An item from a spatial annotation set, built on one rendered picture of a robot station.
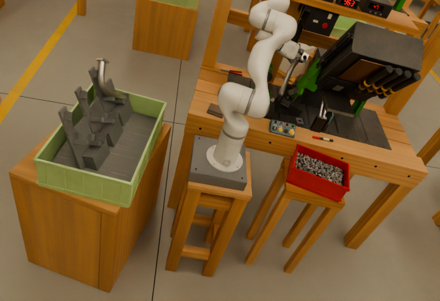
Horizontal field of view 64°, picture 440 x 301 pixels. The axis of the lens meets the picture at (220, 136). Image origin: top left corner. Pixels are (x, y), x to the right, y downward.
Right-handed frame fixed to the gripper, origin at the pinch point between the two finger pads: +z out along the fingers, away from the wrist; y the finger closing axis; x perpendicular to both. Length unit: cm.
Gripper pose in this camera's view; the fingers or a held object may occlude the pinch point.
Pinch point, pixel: (302, 57)
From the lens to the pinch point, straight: 222.8
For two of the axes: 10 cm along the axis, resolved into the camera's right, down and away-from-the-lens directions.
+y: 4.1, -9.1, 1.0
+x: -2.7, -0.2, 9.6
